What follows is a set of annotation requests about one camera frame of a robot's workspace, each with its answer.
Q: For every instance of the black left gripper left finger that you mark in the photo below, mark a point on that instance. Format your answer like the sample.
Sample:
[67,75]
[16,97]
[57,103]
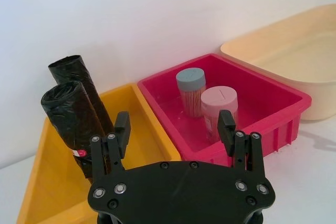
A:
[121,132]

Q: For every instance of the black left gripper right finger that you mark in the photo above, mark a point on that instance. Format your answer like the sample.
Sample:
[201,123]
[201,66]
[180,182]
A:
[227,132]

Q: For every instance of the toothpick jar with pink lid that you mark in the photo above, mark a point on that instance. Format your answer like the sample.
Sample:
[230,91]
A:
[219,101]

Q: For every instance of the red plastic bin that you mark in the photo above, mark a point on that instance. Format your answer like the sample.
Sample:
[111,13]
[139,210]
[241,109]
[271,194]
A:
[262,98]

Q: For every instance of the black garbage bag roll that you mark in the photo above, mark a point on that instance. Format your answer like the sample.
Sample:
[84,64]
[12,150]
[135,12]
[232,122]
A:
[78,73]
[71,119]

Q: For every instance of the toothpick jar with grey lid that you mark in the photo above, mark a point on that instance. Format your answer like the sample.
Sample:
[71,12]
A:
[190,80]

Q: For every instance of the yellow plastic bin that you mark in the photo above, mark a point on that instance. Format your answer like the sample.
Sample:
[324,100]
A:
[57,182]

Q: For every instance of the cream plastic tub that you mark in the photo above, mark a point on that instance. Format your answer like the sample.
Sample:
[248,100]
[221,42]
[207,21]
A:
[302,58]

